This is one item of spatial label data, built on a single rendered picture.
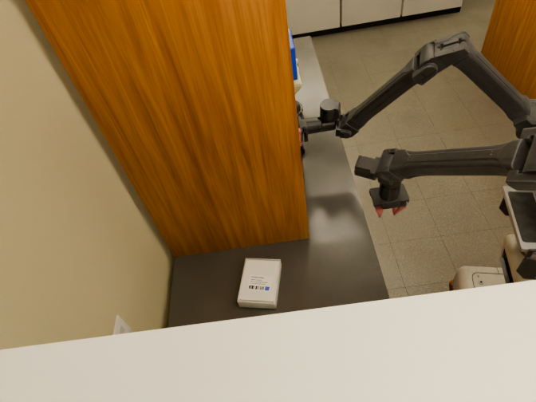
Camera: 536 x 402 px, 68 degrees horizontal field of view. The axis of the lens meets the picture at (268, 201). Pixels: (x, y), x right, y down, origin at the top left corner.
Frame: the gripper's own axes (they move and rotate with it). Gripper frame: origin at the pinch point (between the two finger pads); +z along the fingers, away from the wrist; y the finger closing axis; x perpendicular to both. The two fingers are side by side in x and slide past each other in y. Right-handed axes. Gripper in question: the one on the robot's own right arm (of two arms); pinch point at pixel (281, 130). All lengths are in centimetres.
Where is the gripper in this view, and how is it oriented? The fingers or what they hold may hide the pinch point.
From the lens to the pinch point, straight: 148.3
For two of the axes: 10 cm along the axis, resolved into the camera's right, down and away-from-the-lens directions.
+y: 0.8, 7.1, -7.0
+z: -9.9, 1.4, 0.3
